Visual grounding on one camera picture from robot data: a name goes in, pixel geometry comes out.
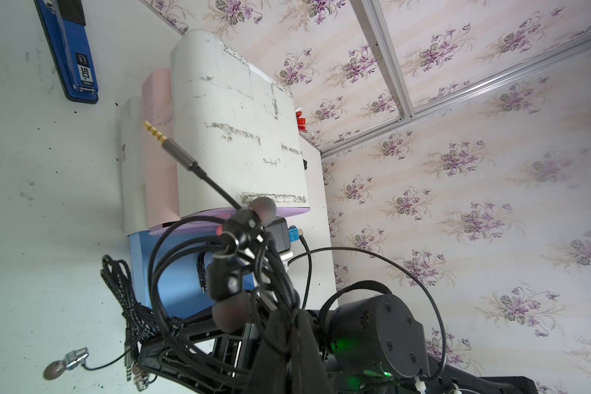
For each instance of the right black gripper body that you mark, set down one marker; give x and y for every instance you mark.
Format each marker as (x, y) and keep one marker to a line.
(227, 368)

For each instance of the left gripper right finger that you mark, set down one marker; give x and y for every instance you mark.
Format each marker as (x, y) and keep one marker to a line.
(308, 374)

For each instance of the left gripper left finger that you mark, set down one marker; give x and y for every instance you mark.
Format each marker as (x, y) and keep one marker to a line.
(272, 367)

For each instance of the black earphones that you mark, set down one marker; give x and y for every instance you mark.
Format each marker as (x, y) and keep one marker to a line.
(244, 246)
(140, 328)

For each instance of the blue bottom drawer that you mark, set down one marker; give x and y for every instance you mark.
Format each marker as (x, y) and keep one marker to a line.
(179, 286)

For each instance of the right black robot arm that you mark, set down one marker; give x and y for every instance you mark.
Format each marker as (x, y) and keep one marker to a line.
(377, 346)

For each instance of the white drawer cabinet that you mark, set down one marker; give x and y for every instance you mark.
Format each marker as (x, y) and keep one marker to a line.
(208, 132)

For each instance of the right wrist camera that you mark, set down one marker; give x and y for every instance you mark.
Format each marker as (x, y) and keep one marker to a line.
(284, 237)

